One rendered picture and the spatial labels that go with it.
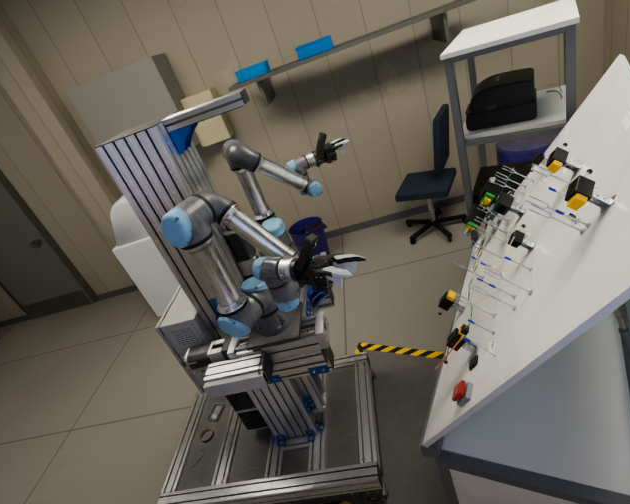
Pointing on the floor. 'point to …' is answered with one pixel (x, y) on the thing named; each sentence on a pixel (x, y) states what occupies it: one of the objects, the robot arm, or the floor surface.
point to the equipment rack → (565, 18)
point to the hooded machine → (141, 257)
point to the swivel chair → (432, 180)
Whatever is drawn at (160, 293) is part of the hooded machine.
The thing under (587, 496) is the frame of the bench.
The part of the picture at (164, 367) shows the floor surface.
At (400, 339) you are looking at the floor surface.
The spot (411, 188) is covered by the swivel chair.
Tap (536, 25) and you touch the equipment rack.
